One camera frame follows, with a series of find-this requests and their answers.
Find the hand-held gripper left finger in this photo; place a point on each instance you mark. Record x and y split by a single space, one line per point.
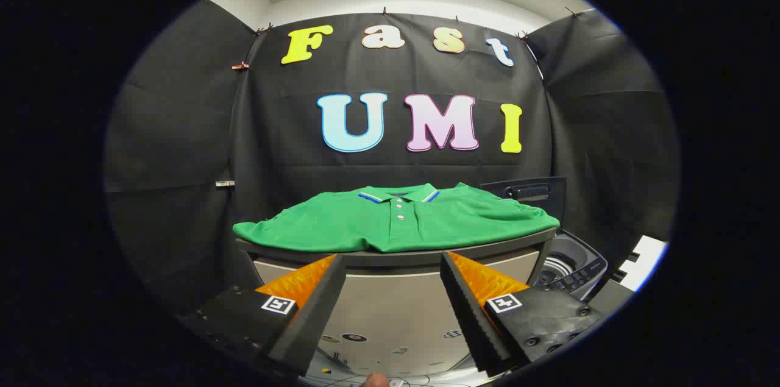
317 308

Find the white black-patterned board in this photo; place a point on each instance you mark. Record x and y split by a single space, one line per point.
643 259

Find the copper cloth clip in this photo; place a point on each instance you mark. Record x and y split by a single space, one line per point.
239 65

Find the grey washing machine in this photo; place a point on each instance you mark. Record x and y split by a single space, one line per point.
579 268

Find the green polo shirt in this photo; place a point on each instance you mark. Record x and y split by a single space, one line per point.
341 225

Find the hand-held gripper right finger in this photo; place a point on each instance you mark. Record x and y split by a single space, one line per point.
469 308

